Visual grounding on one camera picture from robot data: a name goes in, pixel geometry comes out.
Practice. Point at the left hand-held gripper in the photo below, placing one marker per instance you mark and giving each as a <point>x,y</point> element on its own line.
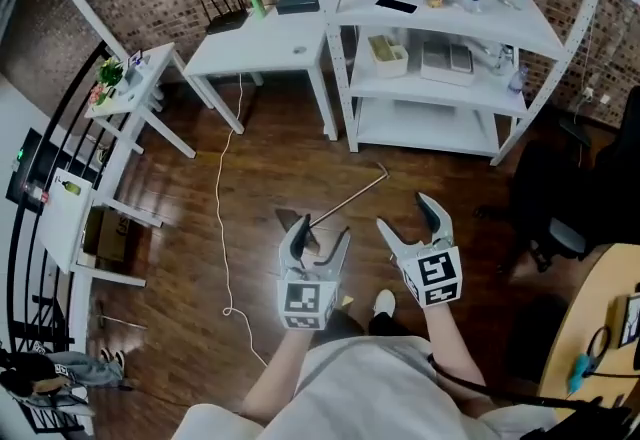
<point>302,300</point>

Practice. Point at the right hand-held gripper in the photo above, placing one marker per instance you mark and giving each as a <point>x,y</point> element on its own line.
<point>435,273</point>

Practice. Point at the person's left forearm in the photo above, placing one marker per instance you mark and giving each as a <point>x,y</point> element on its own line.
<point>275,373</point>

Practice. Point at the person's right forearm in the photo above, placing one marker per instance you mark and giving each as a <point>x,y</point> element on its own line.
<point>455,348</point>

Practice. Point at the wooden floor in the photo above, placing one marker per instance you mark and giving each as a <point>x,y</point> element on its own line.
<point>280,163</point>

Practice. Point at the person's white shoe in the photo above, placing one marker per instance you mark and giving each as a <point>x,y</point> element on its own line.
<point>384,303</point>

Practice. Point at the person's dark trousers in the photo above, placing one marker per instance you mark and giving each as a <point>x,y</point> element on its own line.
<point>395,325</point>

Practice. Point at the black office chair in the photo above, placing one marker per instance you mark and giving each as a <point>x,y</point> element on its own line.
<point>555,198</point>

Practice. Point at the person's white shirt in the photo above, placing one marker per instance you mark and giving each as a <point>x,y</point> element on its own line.
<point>370,393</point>

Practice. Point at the grey flat case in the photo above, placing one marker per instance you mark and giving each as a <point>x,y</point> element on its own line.
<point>445,63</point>

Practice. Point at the white open box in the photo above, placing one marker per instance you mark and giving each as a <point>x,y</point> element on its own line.
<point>390,59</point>

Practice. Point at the clear empty bottle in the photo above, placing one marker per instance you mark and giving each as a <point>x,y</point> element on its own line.
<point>504,60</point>
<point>517,80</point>

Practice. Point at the round wooden table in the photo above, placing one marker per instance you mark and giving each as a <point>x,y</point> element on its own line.
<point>595,298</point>

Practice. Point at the thin metal rod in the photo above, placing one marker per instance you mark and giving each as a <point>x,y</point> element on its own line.
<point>122,320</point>

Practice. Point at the brown cardboard box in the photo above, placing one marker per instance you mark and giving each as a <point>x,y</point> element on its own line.
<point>107,235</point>

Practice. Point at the teal clip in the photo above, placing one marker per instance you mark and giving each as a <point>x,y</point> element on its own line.
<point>579,373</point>

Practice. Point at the white metal shelf rack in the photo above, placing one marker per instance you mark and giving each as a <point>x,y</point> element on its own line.
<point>450,20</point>

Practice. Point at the white desk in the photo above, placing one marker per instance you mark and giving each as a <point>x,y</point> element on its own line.
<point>260,45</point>

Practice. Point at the black smartphone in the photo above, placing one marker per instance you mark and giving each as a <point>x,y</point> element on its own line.
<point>396,5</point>

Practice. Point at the small white side table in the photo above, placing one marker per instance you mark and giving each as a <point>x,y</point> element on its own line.
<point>145,83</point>

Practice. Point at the black router with antennas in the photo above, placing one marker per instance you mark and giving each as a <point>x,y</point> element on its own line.
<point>227,20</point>

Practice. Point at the dark flat box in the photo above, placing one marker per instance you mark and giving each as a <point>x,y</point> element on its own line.
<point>297,3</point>

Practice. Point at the white low bench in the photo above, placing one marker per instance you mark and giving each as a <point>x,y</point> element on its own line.
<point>62,223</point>

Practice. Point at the green bottle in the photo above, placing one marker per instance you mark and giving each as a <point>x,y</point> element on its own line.
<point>257,2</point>

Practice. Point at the small white blue carton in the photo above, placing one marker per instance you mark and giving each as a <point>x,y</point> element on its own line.
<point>137,63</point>

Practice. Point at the green potted plant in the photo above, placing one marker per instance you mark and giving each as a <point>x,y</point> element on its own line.
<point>110,72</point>

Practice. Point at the black metal railing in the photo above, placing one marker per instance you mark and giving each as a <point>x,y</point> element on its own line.
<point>65,128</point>

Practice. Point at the small picture frame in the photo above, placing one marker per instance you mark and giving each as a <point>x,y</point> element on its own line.
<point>630,320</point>

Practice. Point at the black wall device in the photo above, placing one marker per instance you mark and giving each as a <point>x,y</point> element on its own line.
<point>27,168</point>

